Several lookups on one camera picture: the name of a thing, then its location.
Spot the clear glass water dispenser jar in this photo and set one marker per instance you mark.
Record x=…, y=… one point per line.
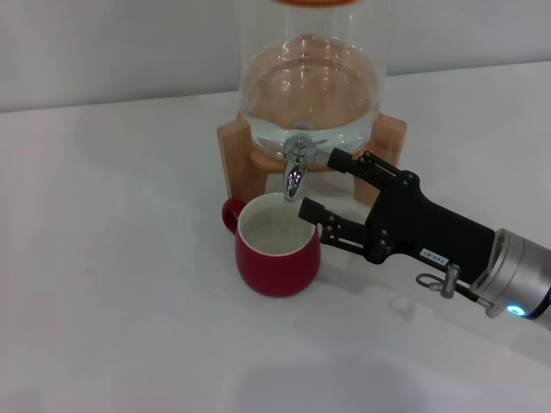
x=310, y=86

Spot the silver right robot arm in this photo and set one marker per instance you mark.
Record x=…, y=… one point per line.
x=521, y=275

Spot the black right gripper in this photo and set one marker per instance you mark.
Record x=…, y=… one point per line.
x=422, y=223

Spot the wooden dispenser stand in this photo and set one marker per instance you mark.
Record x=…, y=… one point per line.
x=241, y=172

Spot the chrome dispenser faucet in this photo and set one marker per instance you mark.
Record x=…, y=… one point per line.
x=295, y=174

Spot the red ceramic cup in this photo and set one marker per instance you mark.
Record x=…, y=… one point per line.
x=280, y=271

